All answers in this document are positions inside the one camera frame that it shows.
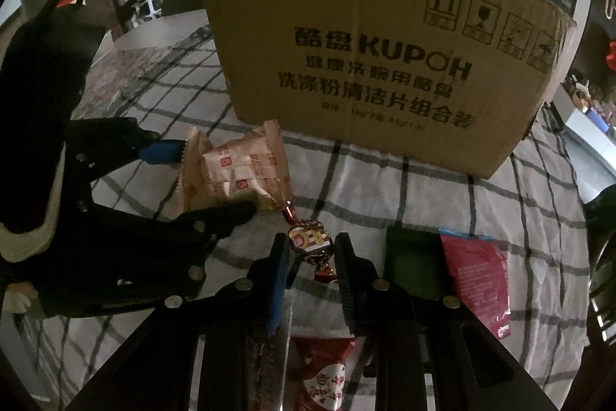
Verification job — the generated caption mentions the dark green packet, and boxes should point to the dark green packet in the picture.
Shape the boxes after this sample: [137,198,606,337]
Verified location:
[383,225,458,301]

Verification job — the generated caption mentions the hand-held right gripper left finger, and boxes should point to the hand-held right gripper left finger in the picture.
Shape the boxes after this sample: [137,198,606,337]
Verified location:
[62,233,292,411]

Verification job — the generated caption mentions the brown wooden chair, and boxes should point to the brown wooden chair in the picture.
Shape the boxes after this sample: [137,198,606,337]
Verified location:
[580,185,616,344]

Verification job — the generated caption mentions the pink snack packet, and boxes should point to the pink snack packet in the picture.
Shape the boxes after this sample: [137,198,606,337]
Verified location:
[437,228,515,341]

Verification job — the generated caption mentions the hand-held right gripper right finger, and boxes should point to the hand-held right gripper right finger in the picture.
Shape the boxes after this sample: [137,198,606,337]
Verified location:
[334,232,554,411]

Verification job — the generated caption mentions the person's left hand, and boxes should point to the person's left hand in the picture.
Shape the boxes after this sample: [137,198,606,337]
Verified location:
[0,281,38,314]

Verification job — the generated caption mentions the red candy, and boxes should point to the red candy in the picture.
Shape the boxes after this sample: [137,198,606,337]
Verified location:
[281,201,338,284]

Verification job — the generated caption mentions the red white snack packet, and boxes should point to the red white snack packet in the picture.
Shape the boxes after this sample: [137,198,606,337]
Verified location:
[291,336,357,411]

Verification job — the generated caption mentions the brown clear bar packet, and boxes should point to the brown clear bar packet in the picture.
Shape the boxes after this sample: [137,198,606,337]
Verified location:
[243,290,294,411]

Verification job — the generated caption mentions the peach snack packet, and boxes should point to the peach snack packet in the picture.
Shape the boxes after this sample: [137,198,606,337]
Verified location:
[202,119,293,212]
[176,127,215,219]

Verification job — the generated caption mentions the floral table cloth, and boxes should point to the floral table cloth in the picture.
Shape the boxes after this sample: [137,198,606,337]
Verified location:
[79,26,213,113]

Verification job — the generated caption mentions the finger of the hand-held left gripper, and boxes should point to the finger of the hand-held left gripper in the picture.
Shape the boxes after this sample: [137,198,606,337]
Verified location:
[91,200,258,307]
[67,117,188,186]

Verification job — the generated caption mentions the brown cardboard box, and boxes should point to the brown cardboard box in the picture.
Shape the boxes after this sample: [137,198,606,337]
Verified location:
[197,0,578,179]

